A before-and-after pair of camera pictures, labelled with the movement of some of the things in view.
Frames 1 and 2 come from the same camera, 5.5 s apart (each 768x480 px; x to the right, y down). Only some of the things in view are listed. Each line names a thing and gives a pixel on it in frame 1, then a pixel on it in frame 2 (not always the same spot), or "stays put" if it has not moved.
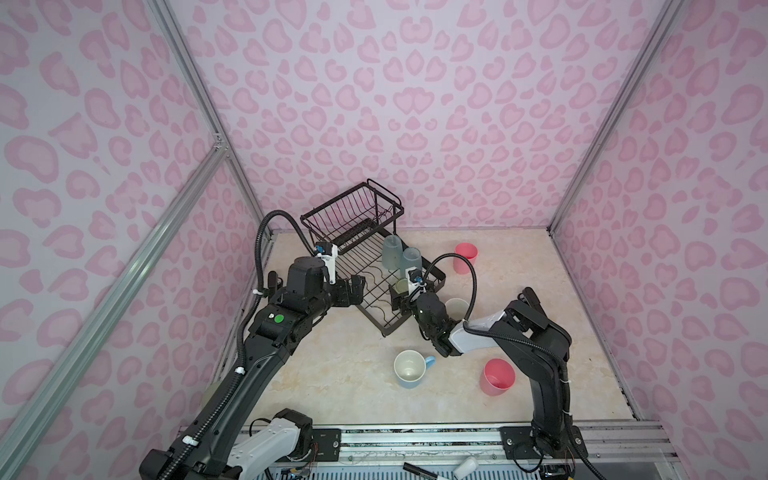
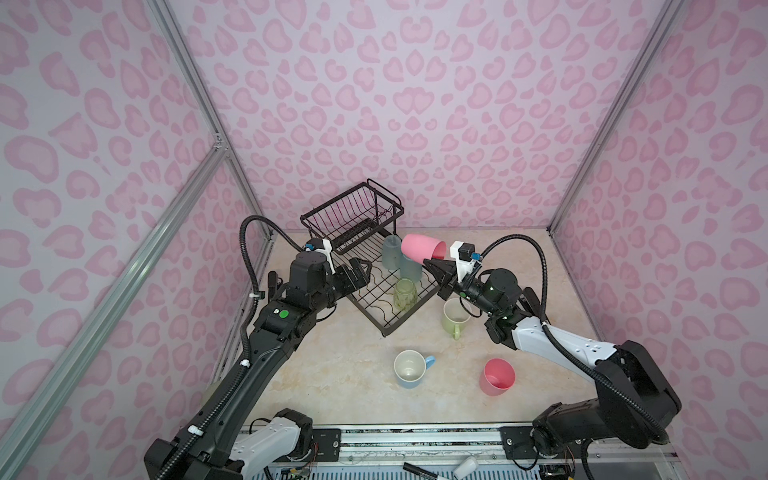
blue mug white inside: [410, 367] stays put
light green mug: [456, 308] stays put
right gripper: [400, 299] → [440, 269]
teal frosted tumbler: [392, 252] stays put
